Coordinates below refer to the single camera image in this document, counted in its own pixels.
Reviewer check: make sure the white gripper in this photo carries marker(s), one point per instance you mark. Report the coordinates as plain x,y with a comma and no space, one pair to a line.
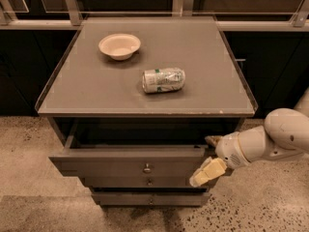
229,150

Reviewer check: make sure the grey top drawer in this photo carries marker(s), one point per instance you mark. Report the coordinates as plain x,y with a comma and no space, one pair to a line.
112,151

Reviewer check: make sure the grey drawer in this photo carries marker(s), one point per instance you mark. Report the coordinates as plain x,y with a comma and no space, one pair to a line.
127,198
112,151
135,182

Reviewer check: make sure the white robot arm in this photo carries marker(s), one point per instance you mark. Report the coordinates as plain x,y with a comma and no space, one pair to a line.
283,136

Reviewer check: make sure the grey drawer cabinet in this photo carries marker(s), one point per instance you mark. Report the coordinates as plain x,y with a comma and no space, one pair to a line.
90,87

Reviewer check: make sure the grey bottom drawer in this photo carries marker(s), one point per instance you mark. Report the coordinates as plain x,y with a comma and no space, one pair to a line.
127,198

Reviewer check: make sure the grey middle drawer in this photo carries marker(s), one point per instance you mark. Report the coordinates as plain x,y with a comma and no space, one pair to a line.
135,182

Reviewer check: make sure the crushed silver green can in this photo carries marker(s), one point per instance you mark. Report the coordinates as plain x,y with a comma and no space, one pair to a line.
163,80

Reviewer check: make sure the beige paper bowl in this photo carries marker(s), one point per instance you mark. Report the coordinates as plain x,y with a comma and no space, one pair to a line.
119,47

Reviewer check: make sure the glass railing with metal posts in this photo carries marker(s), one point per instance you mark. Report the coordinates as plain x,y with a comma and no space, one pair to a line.
229,15

